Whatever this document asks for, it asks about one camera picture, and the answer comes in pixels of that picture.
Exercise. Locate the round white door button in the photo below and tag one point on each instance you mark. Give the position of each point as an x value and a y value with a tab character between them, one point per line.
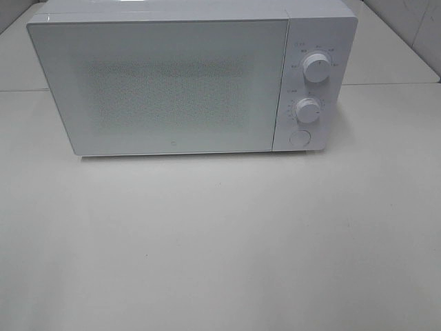
300	139

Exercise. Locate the white microwave door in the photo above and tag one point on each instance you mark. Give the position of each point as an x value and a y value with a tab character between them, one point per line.
131	88

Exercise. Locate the white timer knob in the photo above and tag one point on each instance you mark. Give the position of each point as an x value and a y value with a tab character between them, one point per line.
307	110

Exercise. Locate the white microwave oven body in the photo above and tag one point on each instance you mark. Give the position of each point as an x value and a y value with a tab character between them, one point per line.
313	26

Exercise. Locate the upper white power knob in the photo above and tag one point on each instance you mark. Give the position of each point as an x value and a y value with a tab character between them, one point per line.
316	67

